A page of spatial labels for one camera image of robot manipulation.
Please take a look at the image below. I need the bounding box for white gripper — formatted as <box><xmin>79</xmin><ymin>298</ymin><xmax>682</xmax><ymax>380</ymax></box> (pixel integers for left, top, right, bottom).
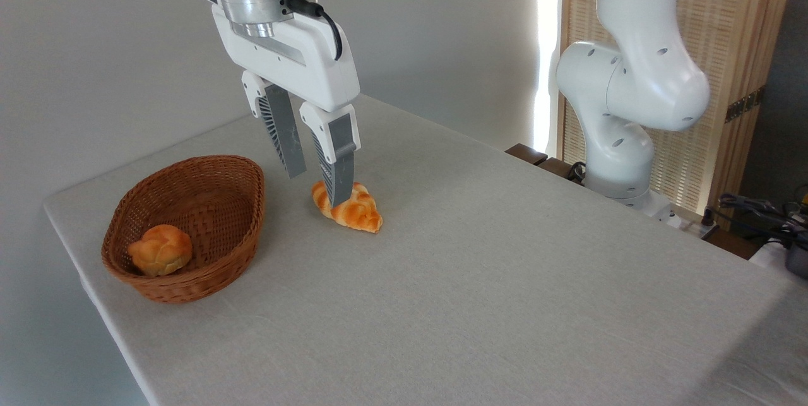
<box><xmin>211</xmin><ymin>4</ymin><xmax>362</xmax><ymax>208</ymax></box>

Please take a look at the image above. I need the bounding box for long braided bread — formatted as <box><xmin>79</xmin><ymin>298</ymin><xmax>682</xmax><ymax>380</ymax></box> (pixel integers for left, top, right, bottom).
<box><xmin>311</xmin><ymin>181</ymin><xmax>384</xmax><ymax>234</ymax></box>

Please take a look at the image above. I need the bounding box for brown wicker basket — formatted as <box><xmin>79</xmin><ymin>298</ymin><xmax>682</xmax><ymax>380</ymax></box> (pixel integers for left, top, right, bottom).
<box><xmin>101</xmin><ymin>155</ymin><xmax>266</xmax><ymax>304</ymax></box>

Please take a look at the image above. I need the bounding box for round bread roll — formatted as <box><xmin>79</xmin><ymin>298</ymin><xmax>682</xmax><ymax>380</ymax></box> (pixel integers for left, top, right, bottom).
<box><xmin>128</xmin><ymin>224</ymin><xmax>194</xmax><ymax>278</ymax></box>

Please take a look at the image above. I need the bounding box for dark wooden block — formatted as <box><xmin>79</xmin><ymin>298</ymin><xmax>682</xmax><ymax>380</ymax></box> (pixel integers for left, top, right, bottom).
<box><xmin>505</xmin><ymin>143</ymin><xmax>549</xmax><ymax>166</ymax></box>
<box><xmin>537</xmin><ymin>157</ymin><xmax>585</xmax><ymax>186</ymax></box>

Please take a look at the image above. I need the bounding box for grey tablecloth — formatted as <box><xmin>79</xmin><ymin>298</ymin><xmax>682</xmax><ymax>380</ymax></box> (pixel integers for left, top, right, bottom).
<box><xmin>43</xmin><ymin>93</ymin><xmax>808</xmax><ymax>406</ymax></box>

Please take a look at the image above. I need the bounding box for wooden slatted screen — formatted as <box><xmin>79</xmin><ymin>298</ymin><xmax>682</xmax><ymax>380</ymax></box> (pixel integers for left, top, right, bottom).
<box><xmin>558</xmin><ymin>0</ymin><xmax>800</xmax><ymax>217</ymax></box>

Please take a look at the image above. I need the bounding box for black screen hinge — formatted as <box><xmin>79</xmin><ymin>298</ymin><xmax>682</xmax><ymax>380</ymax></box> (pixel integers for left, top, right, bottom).
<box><xmin>724</xmin><ymin>87</ymin><xmax>766</xmax><ymax>123</ymax></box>

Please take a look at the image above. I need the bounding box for grey device housing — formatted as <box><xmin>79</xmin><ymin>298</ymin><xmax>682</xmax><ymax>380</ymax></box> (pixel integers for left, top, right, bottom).
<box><xmin>785</xmin><ymin>244</ymin><xmax>808</xmax><ymax>279</ymax></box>

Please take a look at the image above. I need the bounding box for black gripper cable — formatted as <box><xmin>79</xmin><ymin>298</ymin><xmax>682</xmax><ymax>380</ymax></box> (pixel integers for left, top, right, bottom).
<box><xmin>285</xmin><ymin>0</ymin><xmax>344</xmax><ymax>61</ymax></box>

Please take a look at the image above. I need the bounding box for black cable bundle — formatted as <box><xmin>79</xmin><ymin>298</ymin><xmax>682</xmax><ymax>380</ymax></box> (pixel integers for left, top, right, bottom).
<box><xmin>718</xmin><ymin>193</ymin><xmax>808</xmax><ymax>244</ymax></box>

